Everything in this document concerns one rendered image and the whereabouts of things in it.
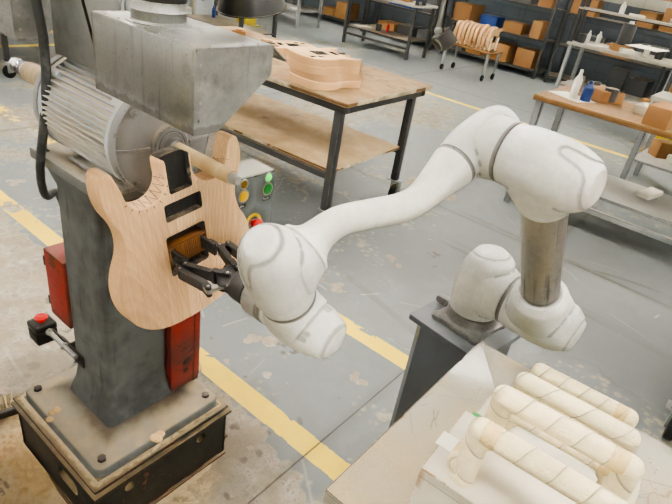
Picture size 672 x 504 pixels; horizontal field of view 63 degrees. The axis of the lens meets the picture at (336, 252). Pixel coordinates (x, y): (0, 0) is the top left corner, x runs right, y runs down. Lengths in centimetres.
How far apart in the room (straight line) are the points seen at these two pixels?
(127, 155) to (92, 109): 13
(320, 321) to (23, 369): 184
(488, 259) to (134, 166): 100
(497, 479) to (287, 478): 139
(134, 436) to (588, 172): 147
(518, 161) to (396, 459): 61
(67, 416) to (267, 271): 126
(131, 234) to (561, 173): 82
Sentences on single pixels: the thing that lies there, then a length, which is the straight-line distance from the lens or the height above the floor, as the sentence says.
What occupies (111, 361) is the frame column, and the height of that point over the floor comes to 55.
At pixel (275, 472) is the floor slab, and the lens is 216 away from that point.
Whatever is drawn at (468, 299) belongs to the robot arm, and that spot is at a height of 83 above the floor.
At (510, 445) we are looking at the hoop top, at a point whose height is 121.
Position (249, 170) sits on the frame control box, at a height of 112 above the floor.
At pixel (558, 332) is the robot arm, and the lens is 161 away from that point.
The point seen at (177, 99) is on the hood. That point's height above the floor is 144.
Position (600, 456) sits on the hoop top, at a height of 120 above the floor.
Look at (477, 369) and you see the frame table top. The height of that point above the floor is 93.
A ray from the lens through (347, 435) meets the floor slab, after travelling 231.
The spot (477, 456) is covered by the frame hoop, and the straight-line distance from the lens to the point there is 77.
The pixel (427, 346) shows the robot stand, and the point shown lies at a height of 62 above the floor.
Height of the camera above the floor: 171
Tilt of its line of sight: 30 degrees down
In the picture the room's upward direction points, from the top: 10 degrees clockwise
